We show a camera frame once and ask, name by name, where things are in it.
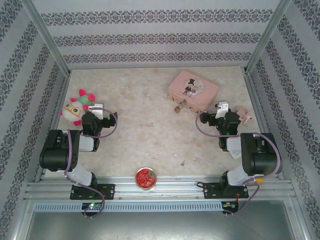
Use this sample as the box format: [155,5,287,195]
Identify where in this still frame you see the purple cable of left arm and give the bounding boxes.
[63,107,119,219]

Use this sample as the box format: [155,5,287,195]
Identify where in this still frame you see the aluminium frame post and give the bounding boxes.
[21,0,71,76]
[244,0,293,74]

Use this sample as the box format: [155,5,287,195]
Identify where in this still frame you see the aluminium profile rail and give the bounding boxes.
[23,175,294,201]

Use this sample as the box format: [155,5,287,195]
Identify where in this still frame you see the red round tin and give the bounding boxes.
[134,167,158,191]

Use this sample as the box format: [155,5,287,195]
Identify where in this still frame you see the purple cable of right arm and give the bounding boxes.
[195,107,282,217]

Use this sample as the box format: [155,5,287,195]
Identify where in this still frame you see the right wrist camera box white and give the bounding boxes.
[215,101,230,120]

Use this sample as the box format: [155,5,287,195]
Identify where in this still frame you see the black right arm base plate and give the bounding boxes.
[202,182,249,200]

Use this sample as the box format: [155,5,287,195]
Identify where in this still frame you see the pink tin box with couple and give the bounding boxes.
[167,69,220,112]

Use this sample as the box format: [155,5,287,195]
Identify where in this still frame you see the small pink cube box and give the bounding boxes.
[234,106,252,127]

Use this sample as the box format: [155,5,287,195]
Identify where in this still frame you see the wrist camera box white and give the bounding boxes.
[87,102,105,120]
[215,101,230,120]

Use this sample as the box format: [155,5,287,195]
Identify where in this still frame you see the grey slotted cable duct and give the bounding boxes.
[33,202,223,213]

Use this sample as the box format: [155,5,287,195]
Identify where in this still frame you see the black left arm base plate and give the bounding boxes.
[69,183,116,201]

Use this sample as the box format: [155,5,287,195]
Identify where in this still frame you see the circuit board with green light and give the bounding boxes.
[81,202,104,211]

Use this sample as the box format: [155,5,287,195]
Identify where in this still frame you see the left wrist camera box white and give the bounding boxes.
[87,102,105,120]

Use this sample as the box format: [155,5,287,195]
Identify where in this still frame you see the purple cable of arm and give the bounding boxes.
[195,107,282,217]
[63,107,119,219]

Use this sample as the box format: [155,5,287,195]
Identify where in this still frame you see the white plush toy pink spikes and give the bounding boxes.
[59,89,96,127]

